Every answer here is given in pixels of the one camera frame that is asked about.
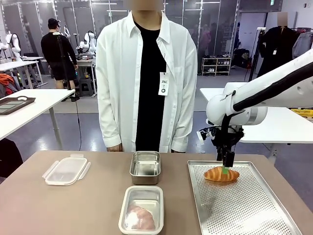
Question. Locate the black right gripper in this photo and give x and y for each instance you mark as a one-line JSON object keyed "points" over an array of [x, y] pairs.
{"points": [[235, 137]]}

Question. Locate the golden bread roll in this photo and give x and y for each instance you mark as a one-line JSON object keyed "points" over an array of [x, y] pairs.
{"points": [[140, 218], [215, 175]]}

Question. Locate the clear plastic clip lid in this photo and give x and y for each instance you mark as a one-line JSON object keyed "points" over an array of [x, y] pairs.
{"points": [[64, 171], [141, 188]]}

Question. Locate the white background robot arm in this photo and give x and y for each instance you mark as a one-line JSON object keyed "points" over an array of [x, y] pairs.
{"points": [[87, 42], [12, 45]]}

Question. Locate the person's left hand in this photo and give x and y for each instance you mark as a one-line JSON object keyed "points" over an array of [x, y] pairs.
{"points": [[175, 151]]}

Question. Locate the person's right hand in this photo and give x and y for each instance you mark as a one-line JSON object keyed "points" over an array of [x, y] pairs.
{"points": [[114, 148]]}

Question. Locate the perforated metal baking tray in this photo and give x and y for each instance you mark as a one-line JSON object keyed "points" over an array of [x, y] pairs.
{"points": [[234, 208]]}

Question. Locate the white side table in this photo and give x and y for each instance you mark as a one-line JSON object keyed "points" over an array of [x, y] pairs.
{"points": [[36, 105], [281, 127]]}

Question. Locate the yellow crate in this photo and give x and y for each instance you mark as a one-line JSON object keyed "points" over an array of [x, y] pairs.
{"points": [[303, 113]]}

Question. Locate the white shoe rack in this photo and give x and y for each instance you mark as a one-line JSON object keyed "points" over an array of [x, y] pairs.
{"points": [[216, 66]]}

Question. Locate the white hanging name tag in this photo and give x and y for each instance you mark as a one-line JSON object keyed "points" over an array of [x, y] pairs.
{"points": [[163, 83]]}

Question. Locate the figure in black coat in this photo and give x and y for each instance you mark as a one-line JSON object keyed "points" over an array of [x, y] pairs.
{"points": [[275, 49]]}

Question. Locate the person in white shirt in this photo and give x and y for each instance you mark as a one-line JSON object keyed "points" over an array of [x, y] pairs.
{"points": [[117, 85]]}

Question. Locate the grey hanging garment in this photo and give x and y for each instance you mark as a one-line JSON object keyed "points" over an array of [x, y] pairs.
{"points": [[303, 45]]}

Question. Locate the grey plastic stool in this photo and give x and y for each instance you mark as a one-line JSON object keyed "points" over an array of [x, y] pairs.
{"points": [[86, 88]]}

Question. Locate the grey background workbench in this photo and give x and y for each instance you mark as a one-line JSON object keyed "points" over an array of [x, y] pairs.
{"points": [[85, 62]]}

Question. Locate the man in black clothes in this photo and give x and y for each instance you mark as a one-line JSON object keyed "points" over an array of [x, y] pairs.
{"points": [[57, 49]]}

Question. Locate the black chair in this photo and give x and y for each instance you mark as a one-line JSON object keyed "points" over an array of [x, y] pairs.
{"points": [[9, 156]]}

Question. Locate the white background desk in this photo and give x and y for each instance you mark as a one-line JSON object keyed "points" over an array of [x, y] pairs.
{"points": [[17, 66]]}

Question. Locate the orange cloth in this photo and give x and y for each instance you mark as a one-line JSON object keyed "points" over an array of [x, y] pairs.
{"points": [[6, 82]]}

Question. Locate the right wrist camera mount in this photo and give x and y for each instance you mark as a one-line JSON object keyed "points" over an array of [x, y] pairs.
{"points": [[204, 134]]}

